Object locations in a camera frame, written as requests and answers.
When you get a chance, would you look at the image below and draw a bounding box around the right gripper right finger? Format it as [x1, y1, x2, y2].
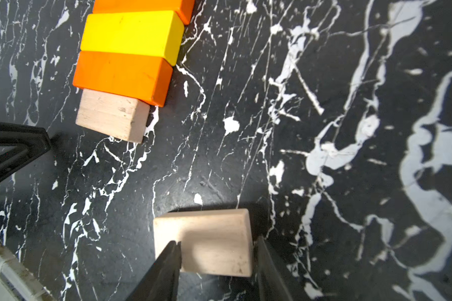
[257, 236, 293, 300]

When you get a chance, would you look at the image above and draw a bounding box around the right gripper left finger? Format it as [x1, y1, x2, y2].
[126, 241, 182, 301]

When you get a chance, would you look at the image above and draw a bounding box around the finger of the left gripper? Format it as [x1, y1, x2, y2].
[0, 122, 51, 182]

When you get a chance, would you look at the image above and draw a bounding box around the natural wood block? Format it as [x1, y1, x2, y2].
[76, 89, 150, 144]
[153, 209, 254, 277]

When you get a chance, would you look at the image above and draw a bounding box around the orange rectangular block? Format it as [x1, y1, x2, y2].
[73, 51, 173, 107]
[93, 0, 195, 25]

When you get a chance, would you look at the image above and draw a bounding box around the yellow rectangular block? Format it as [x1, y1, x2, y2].
[80, 11, 185, 66]

